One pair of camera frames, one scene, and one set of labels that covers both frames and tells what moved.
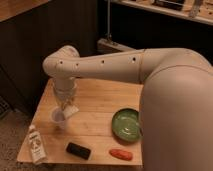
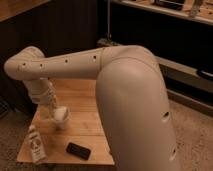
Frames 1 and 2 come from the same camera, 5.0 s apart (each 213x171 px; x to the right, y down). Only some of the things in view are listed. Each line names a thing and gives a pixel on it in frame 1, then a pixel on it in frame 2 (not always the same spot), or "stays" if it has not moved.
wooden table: (88, 138) stays
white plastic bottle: (37, 145) stays
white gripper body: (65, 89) to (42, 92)
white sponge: (69, 110) to (59, 113)
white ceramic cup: (58, 118) stays
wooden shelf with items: (198, 10) stays
